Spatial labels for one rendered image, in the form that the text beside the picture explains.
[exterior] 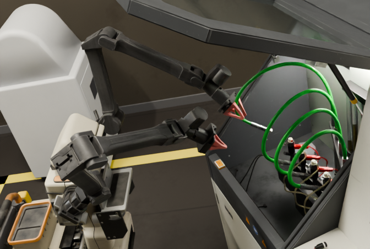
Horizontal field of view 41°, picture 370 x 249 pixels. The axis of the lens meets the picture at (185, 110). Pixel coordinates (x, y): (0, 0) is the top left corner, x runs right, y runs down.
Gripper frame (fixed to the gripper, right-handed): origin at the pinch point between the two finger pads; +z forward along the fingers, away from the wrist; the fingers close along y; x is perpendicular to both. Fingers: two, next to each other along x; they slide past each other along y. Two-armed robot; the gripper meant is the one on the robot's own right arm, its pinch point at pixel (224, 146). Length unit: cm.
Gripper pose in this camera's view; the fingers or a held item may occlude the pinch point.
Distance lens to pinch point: 186.6
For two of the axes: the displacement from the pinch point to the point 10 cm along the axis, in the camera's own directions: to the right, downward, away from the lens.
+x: -1.1, -5.6, 8.2
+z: 8.4, 3.9, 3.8
